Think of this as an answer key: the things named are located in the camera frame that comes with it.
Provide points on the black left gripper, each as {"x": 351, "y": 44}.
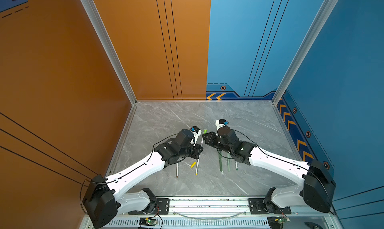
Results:
{"x": 197, "y": 151}

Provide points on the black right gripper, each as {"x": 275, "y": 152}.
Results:
{"x": 210, "y": 136}

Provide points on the white pen yellow tip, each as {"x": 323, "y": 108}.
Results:
{"x": 197, "y": 166}

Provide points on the dark green pen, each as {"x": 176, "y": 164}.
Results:
{"x": 220, "y": 162}

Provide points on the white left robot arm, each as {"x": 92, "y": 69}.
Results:
{"x": 109, "y": 196}

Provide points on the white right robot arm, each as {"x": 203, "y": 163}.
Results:
{"x": 313, "y": 184}

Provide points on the white pen brown tip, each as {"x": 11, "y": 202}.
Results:
{"x": 177, "y": 170}

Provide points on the left green circuit board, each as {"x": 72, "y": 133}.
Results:
{"x": 147, "y": 223}

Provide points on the green circuit board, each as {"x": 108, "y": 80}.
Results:
{"x": 282, "y": 220}
{"x": 147, "y": 223}

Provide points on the right green circuit board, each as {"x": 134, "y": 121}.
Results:
{"x": 282, "y": 220}

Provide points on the black object bottom right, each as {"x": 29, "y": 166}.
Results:
{"x": 312, "y": 225}

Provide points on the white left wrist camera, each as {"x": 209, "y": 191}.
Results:
{"x": 196, "y": 133}

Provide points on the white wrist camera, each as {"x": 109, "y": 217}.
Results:
{"x": 196, "y": 133}
{"x": 221, "y": 123}

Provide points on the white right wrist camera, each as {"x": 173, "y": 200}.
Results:
{"x": 221, "y": 123}

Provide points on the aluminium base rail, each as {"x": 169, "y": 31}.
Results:
{"x": 223, "y": 212}

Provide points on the aluminium right corner post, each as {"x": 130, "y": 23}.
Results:
{"x": 319, "y": 21}

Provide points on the aluminium corner post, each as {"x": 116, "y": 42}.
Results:
{"x": 319, "y": 21}
{"x": 101, "y": 31}

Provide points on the aluminium left corner post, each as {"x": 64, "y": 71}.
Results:
{"x": 101, "y": 31}

